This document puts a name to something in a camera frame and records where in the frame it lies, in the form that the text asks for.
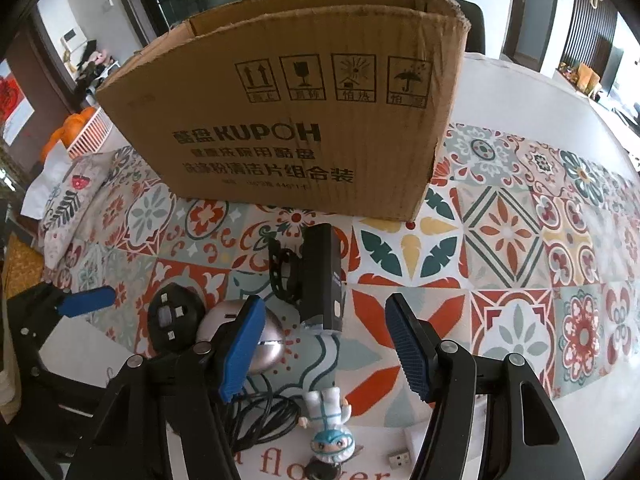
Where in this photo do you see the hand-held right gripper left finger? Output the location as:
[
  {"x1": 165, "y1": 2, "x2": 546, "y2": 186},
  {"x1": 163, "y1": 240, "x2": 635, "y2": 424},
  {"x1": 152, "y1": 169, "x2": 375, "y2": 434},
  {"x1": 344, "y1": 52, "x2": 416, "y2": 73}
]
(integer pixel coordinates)
[{"x1": 65, "y1": 294, "x2": 267, "y2": 480}]

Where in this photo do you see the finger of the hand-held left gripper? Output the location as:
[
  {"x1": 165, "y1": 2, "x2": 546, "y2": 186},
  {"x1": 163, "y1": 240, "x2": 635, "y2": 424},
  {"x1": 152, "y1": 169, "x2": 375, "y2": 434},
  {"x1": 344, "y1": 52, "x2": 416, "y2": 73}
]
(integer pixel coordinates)
[{"x1": 7, "y1": 284, "x2": 117, "y2": 361}]

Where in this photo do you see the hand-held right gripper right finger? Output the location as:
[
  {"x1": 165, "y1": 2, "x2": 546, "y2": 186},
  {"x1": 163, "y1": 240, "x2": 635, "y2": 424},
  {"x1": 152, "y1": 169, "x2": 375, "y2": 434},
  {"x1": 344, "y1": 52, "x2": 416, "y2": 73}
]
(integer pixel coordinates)
[{"x1": 384, "y1": 292, "x2": 598, "y2": 480}]

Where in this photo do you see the silver computer mouse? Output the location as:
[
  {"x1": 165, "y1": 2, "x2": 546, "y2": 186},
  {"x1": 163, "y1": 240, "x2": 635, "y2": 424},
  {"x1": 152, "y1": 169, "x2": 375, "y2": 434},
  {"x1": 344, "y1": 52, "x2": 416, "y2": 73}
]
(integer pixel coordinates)
[{"x1": 195, "y1": 300, "x2": 286, "y2": 376}]

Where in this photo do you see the black cable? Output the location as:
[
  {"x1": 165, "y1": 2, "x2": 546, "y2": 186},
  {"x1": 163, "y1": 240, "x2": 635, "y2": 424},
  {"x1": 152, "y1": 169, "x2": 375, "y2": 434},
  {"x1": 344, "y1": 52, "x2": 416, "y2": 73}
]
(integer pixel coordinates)
[{"x1": 220, "y1": 377, "x2": 311, "y2": 456}]

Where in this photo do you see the black round gadget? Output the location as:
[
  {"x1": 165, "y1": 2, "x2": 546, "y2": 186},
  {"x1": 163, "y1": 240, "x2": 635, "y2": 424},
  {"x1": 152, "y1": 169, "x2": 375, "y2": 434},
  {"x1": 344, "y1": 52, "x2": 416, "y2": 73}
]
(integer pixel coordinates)
[{"x1": 149, "y1": 282, "x2": 206, "y2": 358}]

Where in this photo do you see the white astronaut figurine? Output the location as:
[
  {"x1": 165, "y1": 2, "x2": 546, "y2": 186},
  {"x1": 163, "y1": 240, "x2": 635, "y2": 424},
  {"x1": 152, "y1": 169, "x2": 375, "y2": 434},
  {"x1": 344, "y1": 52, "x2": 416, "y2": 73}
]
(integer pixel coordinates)
[{"x1": 300, "y1": 387, "x2": 358, "y2": 480}]

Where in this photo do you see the black bike light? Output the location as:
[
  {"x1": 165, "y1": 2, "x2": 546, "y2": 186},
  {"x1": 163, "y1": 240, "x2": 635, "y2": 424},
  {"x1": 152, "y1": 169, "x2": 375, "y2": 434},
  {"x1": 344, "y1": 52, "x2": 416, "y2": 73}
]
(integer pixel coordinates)
[{"x1": 267, "y1": 224, "x2": 347, "y2": 336}]

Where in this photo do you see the brown cardboard box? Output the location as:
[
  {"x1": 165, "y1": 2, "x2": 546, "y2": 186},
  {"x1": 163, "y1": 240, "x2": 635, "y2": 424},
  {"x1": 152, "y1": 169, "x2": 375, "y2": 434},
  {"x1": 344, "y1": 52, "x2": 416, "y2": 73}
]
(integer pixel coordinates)
[{"x1": 95, "y1": 0, "x2": 473, "y2": 223}]

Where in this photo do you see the woven yellow placemat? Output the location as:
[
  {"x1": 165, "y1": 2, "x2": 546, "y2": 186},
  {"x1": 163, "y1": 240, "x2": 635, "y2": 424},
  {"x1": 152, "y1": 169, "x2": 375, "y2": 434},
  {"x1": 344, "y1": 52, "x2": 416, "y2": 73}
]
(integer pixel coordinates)
[{"x1": 0, "y1": 235, "x2": 51, "y2": 293}]

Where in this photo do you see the floral print cloth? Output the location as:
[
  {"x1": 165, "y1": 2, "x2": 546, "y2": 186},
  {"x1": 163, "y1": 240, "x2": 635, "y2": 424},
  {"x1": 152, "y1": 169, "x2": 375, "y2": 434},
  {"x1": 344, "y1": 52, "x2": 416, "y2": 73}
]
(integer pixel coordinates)
[{"x1": 22, "y1": 152, "x2": 121, "y2": 271}]

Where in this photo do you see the white plastic basket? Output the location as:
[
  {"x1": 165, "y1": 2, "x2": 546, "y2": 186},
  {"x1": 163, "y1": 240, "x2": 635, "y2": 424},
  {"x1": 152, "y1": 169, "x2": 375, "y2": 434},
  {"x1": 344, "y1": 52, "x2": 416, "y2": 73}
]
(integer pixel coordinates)
[{"x1": 65, "y1": 107, "x2": 116, "y2": 161}]

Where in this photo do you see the brown entrance door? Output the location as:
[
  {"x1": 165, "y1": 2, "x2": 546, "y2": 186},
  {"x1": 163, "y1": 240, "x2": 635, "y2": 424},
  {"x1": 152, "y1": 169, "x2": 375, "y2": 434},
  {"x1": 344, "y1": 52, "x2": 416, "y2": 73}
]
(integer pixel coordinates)
[{"x1": 0, "y1": 15, "x2": 76, "y2": 161}]

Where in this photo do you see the red door decoration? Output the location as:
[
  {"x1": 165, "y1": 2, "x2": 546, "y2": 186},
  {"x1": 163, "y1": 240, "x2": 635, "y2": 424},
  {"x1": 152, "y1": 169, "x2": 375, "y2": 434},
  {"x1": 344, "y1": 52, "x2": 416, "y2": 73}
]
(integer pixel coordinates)
[{"x1": 0, "y1": 75, "x2": 26, "y2": 126}]

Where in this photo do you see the cluttered shoe rack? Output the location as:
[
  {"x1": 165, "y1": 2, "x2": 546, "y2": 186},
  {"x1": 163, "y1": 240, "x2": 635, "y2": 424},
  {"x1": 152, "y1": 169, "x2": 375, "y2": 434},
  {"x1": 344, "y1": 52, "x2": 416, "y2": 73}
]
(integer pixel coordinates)
[{"x1": 72, "y1": 40, "x2": 121, "y2": 98}]

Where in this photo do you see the dark grey dining chair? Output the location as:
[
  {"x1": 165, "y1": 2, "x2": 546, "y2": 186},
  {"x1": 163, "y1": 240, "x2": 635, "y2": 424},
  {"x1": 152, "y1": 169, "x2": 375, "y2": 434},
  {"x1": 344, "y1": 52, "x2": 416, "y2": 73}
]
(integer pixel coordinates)
[{"x1": 456, "y1": 0, "x2": 487, "y2": 56}]

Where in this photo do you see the grey interior door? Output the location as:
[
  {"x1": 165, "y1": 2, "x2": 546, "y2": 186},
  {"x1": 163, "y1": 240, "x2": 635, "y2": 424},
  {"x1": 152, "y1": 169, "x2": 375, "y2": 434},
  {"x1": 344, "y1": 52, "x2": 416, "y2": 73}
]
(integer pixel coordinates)
[{"x1": 512, "y1": 0, "x2": 558, "y2": 73}]

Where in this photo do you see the dark slatted wall panel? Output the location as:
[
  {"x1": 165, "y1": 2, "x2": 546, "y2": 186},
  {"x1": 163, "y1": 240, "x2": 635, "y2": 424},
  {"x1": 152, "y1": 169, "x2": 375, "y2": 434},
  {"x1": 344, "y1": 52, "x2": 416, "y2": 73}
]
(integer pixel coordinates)
[{"x1": 560, "y1": 0, "x2": 621, "y2": 81}]

